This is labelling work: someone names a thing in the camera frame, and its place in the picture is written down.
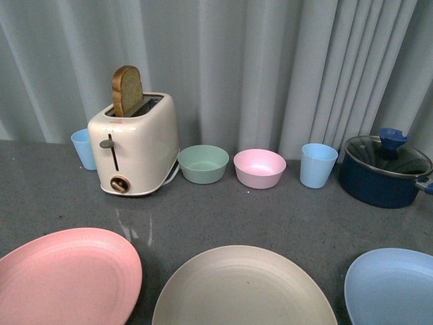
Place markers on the light blue cup behind toaster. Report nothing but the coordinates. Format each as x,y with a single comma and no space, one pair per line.
81,142

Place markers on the cream white toaster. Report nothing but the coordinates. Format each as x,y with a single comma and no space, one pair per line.
134,155

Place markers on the beige plate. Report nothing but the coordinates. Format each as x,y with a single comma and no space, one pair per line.
241,285

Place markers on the grey curtain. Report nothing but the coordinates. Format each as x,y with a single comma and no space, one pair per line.
243,74

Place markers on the dark blue pot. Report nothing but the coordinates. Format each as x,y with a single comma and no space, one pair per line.
380,190

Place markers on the blue plate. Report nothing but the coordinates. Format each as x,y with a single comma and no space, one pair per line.
389,286

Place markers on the glass pot lid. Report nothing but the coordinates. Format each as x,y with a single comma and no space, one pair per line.
389,154

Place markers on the pink bowl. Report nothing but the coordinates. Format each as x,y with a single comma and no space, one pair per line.
259,169

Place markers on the green bowl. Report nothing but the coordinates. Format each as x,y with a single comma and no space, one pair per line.
203,164

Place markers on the pink plate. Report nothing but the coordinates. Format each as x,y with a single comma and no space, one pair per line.
76,276

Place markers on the brown bread slice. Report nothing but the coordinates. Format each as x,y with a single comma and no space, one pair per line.
127,90

